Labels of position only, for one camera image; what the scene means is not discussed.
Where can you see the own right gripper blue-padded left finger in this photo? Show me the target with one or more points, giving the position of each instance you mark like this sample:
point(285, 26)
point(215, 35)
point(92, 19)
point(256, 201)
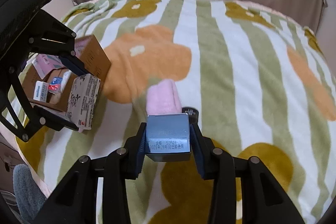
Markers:
point(74, 198)

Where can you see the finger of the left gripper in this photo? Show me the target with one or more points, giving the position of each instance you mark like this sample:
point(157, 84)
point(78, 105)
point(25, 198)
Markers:
point(37, 116)
point(74, 64)

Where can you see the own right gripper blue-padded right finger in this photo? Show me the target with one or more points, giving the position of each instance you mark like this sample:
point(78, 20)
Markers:
point(263, 198)

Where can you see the brown cardboard box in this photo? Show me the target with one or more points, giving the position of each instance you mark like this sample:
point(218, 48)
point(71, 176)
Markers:
point(49, 79)

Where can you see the white box black drawings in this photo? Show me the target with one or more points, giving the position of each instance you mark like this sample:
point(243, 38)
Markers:
point(82, 101)

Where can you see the white blue carton box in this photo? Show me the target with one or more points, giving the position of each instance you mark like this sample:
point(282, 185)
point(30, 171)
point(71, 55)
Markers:
point(41, 91)

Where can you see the pink fluffy sock roll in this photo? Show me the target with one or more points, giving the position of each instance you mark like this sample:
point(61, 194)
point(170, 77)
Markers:
point(163, 98)

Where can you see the small black jar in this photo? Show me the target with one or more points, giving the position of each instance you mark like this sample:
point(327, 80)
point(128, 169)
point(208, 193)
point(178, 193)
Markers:
point(192, 113)

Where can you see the small blue metallic box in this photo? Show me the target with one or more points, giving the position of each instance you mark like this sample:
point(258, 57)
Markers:
point(168, 137)

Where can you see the clear plastic floss pack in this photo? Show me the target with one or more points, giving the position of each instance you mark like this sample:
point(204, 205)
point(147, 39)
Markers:
point(55, 85)

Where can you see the grey upholstered headboard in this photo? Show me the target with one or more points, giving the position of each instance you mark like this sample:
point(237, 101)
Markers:
point(58, 8)

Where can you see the grey fuzzy slipper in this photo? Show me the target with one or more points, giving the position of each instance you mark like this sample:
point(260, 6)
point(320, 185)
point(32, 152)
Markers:
point(29, 197)

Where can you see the striped floral fleece blanket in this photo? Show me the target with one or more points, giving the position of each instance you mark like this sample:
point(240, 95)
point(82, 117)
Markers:
point(258, 79)

